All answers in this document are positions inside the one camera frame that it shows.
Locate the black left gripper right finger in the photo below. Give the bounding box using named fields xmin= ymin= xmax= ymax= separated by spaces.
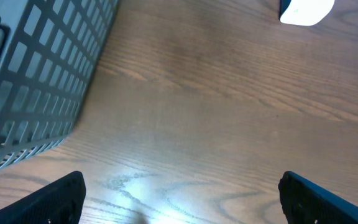
xmin=278 ymin=171 xmax=358 ymax=224

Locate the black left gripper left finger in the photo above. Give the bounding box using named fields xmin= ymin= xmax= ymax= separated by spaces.
xmin=0 ymin=171 xmax=86 ymax=224

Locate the white barcode scanner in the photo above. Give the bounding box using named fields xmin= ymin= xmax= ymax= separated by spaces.
xmin=279 ymin=0 xmax=335 ymax=26

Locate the grey plastic mesh basket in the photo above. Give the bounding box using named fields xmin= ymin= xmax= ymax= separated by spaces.
xmin=0 ymin=0 xmax=119 ymax=169

